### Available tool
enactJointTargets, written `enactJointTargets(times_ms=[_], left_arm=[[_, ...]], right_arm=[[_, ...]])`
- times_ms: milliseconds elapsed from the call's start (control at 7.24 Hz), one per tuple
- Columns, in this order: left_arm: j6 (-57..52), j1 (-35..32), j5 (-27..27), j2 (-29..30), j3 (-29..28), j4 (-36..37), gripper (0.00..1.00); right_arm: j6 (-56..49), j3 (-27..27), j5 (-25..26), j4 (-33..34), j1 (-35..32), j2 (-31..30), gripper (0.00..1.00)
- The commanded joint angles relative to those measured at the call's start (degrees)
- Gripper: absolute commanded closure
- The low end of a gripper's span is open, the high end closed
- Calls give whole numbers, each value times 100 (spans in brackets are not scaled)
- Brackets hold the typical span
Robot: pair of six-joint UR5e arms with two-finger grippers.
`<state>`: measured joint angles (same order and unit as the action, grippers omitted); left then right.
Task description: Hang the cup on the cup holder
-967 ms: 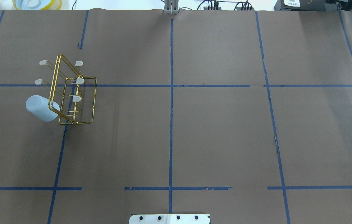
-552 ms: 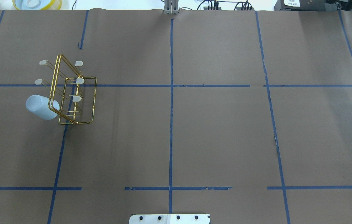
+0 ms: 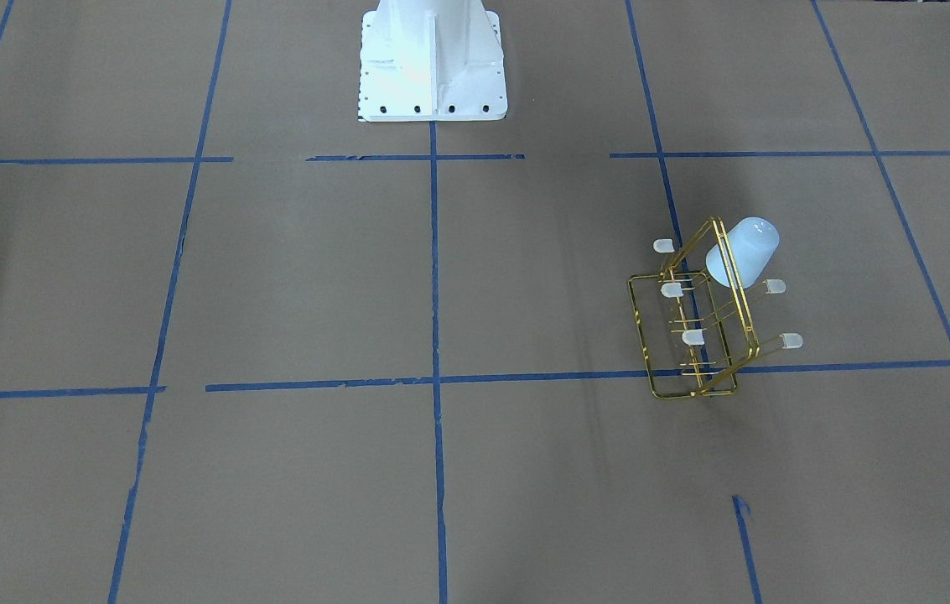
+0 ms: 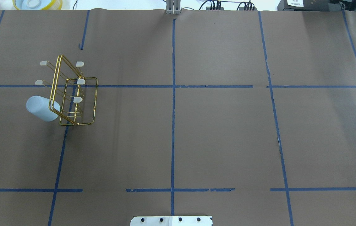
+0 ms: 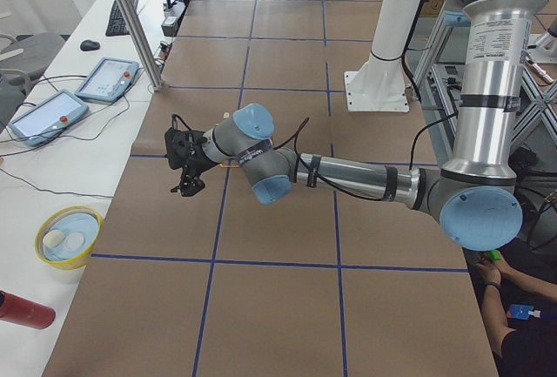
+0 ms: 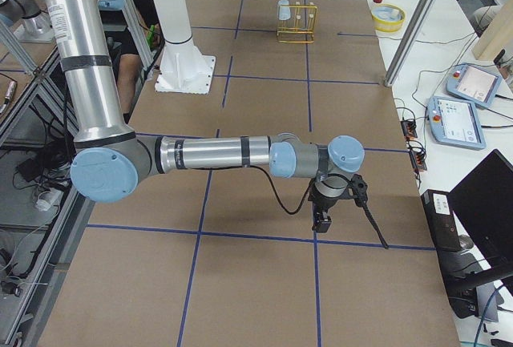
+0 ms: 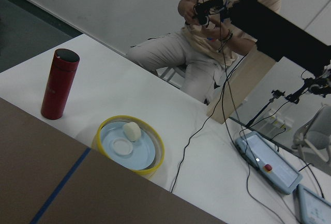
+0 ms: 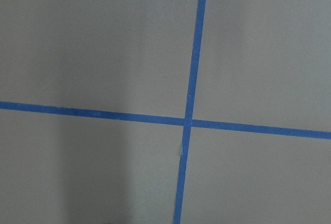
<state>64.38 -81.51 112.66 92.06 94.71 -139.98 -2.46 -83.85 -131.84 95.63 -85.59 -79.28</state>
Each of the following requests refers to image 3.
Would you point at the light blue cup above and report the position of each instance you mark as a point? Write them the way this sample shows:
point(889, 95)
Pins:
point(753, 241)

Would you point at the gold wire cup holder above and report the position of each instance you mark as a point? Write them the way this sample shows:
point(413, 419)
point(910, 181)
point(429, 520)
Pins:
point(696, 335)

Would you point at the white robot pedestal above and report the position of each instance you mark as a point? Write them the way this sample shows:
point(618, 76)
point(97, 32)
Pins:
point(431, 61)

